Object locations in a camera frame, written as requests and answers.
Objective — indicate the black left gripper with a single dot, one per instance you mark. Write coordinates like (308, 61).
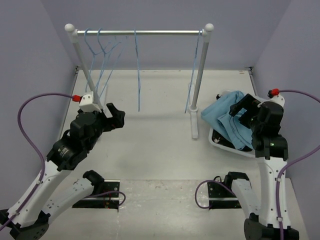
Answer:
(116, 121)

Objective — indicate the blue wire hanger holding trousers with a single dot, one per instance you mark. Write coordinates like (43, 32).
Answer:
(138, 70)

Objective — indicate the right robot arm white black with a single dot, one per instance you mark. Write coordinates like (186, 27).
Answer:
(266, 218)

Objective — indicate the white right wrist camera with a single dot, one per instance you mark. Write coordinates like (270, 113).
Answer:
(277, 99)

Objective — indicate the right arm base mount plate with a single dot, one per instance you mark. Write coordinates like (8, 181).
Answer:
(220, 197)

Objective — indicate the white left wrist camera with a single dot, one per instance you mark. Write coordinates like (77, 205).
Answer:
(87, 103)

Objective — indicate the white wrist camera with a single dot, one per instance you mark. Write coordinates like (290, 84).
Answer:
(87, 103)
(277, 99)

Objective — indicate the light blue trousers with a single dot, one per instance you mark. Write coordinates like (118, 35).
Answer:
(218, 117)

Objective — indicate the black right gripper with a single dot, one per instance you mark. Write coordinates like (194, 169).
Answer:
(249, 102)

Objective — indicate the silver clothes rack with white feet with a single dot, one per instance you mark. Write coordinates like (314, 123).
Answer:
(74, 34)

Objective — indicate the white plastic basket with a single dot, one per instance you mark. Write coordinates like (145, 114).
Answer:
(250, 154)

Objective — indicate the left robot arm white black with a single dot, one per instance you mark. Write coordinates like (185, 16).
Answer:
(31, 216)

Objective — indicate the aluminium rail right table edge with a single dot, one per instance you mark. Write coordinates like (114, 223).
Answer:
(250, 72)

